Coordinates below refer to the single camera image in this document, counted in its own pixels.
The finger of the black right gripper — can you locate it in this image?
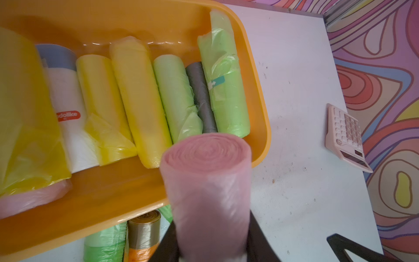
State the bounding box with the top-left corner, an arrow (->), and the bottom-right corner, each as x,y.
326,234 -> 400,262

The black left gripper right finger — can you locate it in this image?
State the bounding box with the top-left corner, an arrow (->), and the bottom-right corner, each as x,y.
246,212 -> 281,262

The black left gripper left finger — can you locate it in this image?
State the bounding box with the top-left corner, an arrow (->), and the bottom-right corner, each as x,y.
148,222 -> 180,262

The light green trash bag roll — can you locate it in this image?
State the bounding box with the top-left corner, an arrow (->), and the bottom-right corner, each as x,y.
153,55 -> 203,144

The yellow trash bag roll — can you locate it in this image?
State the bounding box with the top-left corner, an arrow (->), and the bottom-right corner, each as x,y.
76,55 -> 137,166
109,36 -> 172,169

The pink labelled trash bag roll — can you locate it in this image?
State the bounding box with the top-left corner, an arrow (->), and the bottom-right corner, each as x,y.
1,179 -> 73,219

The dark grey trash bag roll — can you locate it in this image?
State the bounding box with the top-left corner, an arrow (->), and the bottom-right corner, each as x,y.
185,62 -> 218,133

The large green trash bag roll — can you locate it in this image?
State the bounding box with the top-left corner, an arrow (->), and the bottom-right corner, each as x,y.
197,9 -> 251,138

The white blue-capped roll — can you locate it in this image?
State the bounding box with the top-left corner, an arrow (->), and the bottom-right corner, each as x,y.
36,44 -> 99,173

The yellow plastic storage box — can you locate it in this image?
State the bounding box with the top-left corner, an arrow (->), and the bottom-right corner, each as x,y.
1,1 -> 271,262

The orange trash bag roll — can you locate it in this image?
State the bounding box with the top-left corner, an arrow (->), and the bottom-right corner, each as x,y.
123,210 -> 161,262

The green roll beside orange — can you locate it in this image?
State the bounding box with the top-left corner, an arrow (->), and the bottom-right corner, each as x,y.
83,222 -> 127,262

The pink calculator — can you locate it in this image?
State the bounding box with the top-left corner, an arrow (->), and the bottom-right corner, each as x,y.
325,104 -> 373,174

